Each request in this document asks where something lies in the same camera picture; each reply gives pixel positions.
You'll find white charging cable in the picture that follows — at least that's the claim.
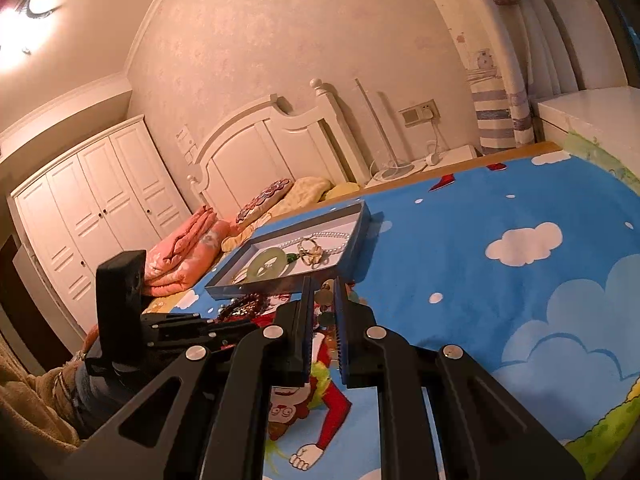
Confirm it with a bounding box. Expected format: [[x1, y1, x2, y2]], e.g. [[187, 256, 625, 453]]
[[422, 119, 449, 167]]

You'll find white wardrobe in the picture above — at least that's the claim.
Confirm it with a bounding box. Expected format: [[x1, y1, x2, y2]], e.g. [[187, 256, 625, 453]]
[[11, 116, 190, 330]]

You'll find silver gold ring bracelet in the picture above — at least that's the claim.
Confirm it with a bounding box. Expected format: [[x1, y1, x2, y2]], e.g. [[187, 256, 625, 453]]
[[297, 237, 327, 267]]

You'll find green jade bangle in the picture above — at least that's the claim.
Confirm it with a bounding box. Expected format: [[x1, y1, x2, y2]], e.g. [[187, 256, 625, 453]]
[[246, 247, 288, 283]]

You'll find white striped curtain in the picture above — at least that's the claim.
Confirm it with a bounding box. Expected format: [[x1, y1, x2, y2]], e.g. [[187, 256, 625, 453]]
[[434, 0, 535, 154]]

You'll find wall power socket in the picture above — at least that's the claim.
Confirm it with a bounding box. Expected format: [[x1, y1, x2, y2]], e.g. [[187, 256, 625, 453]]
[[398, 100, 440, 128]]

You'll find folded pink blanket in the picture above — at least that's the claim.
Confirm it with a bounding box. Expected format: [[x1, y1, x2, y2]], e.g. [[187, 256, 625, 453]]
[[142, 206, 230, 297]]

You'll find ceiling lamp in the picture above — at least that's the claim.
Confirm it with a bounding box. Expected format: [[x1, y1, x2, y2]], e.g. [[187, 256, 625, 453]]
[[1, 0, 63, 74]]

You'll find dark red bead bracelet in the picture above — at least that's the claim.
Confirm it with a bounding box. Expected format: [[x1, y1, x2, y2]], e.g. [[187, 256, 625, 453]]
[[214, 292, 281, 323]]

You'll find white bed headboard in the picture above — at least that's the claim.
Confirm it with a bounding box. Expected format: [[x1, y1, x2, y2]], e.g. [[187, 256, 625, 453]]
[[188, 78, 370, 219]]

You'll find white pearl necklace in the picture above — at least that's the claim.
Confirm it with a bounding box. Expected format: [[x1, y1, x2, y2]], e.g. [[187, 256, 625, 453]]
[[278, 228, 353, 256]]

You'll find embroidered floral pillow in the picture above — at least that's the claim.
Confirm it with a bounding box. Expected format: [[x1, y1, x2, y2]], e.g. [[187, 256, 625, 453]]
[[235, 179, 293, 226]]

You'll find grey jewelry box tray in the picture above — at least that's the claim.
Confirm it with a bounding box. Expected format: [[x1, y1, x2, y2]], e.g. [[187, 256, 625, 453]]
[[205, 200, 371, 299]]

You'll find blue cartoon table cloth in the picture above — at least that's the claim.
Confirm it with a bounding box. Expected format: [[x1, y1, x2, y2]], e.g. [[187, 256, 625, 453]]
[[144, 148, 640, 480]]

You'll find yellow patterned pillow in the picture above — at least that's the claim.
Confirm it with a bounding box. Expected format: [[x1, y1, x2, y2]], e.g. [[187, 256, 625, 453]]
[[221, 177, 334, 252]]

